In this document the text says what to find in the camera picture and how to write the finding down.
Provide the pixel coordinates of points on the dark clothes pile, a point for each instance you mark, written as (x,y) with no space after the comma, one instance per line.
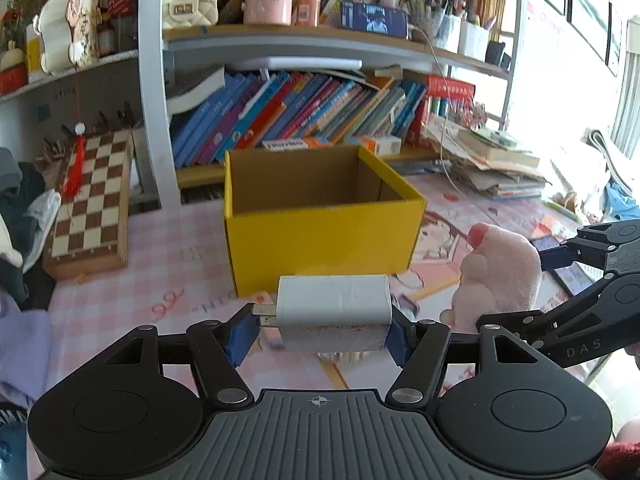
(20,190)

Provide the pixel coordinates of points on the white pen holder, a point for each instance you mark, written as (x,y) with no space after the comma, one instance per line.
(474,40)

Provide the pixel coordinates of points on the blue water bottle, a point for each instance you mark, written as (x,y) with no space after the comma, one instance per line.
(7,452)

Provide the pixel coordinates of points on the yellow white jar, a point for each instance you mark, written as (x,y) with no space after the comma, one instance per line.
(34,57)

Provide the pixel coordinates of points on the tablet with lit screen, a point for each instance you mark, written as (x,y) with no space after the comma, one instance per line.
(375,19)

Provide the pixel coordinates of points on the red round jar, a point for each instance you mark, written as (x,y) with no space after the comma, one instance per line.
(12,75)

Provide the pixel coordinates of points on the person's red knit clothing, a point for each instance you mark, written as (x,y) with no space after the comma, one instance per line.
(622,452)

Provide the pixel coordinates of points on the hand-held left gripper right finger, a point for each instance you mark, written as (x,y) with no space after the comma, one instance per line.
(397,335)

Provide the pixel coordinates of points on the small white orange box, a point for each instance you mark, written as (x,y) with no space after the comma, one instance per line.
(380,146)

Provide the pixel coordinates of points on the row of colourful books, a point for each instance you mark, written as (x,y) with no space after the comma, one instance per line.
(300,115)

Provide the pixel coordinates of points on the wooden chessboard box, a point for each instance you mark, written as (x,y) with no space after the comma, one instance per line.
(90,210)

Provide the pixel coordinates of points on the red book box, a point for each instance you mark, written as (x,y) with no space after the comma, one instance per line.
(445,95)

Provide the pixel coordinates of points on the cream decorative ornament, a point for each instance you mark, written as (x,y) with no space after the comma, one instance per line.
(65,25)

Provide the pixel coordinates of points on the pink printed tablecloth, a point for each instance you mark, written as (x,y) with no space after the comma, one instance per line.
(150,320)

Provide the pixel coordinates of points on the lavender garment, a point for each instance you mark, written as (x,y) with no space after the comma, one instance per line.
(22,350)

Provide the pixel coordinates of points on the pink plush pig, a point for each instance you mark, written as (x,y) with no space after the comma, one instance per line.
(500,275)

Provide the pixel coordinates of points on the red tassel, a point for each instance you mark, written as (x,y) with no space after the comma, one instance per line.
(75,170)

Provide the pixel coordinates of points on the folded newspapers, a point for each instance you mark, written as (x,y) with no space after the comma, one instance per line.
(590,165)

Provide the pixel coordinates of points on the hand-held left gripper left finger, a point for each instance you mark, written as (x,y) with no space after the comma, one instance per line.
(245,332)

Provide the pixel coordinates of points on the stack of books and papers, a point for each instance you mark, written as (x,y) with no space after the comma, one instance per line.
(495,165)

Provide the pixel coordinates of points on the thick white book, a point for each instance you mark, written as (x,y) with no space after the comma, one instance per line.
(195,92)

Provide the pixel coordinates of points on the long white orange box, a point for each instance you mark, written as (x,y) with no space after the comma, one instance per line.
(290,144)

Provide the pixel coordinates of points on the black pen cup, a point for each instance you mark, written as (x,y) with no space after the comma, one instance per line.
(497,54)

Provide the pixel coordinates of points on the black smartphone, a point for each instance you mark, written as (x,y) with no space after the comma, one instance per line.
(575,277)

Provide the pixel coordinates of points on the white charger plug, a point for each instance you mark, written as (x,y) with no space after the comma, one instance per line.
(330,310)

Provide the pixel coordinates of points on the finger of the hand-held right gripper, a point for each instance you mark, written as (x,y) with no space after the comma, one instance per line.
(575,310)
(557,256)

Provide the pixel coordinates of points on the white metal shelf unit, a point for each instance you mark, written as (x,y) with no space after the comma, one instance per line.
(150,110)

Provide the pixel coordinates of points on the yellow cardboard box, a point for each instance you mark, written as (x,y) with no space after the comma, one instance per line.
(320,245)

